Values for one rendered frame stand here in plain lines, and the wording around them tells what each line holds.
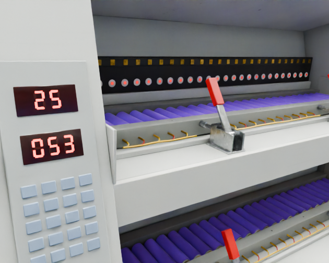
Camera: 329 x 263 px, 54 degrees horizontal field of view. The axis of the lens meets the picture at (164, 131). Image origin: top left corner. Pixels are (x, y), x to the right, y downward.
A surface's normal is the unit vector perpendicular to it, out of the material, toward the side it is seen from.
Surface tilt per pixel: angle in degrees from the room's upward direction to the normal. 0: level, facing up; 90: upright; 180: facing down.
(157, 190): 107
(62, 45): 90
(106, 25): 90
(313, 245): 17
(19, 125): 90
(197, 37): 90
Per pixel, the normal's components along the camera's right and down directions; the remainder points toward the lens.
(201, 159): 0.05, -0.95
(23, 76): 0.54, -0.02
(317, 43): -0.83, 0.12
